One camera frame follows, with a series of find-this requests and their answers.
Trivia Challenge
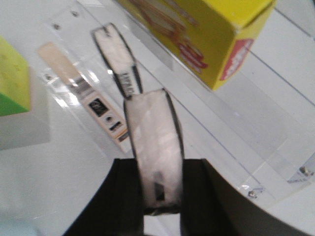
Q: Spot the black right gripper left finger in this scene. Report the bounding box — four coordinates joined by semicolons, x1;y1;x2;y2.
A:
64;158;144;236

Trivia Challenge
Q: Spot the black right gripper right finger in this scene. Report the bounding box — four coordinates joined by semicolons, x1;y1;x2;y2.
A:
180;159;304;236

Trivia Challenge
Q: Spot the black tissue pack front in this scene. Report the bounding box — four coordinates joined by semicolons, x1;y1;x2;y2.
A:
124;88;185;215

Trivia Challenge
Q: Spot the black tissue pack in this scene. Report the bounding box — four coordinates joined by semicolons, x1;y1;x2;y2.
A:
124;88;185;215
91;23;143;98

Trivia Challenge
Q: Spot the light blue plastic basket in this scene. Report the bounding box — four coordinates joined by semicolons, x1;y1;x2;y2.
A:
0;219;37;236

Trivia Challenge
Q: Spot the black tissue pack rear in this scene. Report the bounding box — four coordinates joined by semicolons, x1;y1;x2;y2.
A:
91;23;143;98

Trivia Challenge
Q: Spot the clear acrylic display shelf right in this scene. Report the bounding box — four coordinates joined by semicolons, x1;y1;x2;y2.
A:
45;1;315;207

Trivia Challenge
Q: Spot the beige snack box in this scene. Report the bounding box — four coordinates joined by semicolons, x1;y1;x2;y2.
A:
37;42;131;153

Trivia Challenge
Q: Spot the yellow green puzzle cube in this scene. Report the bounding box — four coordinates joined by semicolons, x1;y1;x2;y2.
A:
0;37;31;116

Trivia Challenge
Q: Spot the yellow nabati wafer box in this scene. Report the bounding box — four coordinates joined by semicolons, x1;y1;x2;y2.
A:
119;0;276;90

